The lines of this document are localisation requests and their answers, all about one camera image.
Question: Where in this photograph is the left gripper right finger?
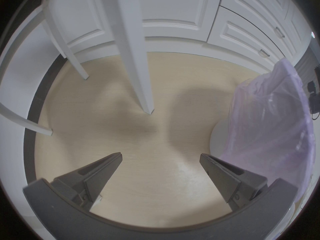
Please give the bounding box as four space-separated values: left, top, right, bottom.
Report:
199 153 269 211

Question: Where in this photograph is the grey padded white chair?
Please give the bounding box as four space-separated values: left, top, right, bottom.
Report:
0 0 155 137

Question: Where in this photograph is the white wardrobe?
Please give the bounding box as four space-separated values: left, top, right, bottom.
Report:
50 0 310 71

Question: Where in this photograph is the grey curtain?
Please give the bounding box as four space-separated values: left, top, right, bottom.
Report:
295 46 318 84

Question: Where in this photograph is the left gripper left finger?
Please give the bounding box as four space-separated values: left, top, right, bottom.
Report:
51 153 123 212

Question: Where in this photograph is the purple plastic bag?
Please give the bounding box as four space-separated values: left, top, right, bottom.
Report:
220 58 315 202

